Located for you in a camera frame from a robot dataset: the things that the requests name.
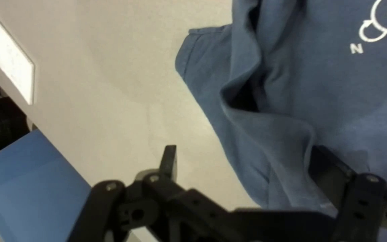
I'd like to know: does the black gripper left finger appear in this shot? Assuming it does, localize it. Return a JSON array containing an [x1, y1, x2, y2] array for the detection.
[[70, 144, 231, 242]]

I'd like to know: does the blue printed t-shirt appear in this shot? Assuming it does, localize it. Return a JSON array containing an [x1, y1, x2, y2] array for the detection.
[[174, 0, 387, 242]]

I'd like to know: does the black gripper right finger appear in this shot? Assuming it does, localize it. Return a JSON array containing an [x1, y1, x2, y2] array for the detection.
[[308, 145, 387, 242]]

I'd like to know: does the blue office chair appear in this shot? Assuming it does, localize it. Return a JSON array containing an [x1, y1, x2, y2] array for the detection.
[[0, 129, 93, 242]]

